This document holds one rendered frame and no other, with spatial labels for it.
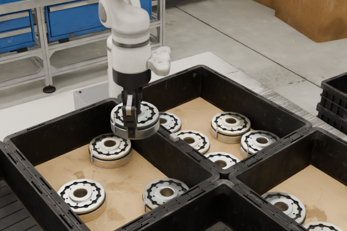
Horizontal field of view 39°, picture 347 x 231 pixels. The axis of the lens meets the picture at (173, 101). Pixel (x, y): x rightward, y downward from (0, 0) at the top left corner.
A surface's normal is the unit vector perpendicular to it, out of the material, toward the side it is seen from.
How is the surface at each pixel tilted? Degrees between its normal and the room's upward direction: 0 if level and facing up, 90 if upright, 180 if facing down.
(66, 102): 0
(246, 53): 0
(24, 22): 90
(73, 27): 90
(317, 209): 0
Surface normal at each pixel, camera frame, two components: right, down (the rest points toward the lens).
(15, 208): 0.02, -0.85
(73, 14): 0.55, 0.44
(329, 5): 0.36, 0.48
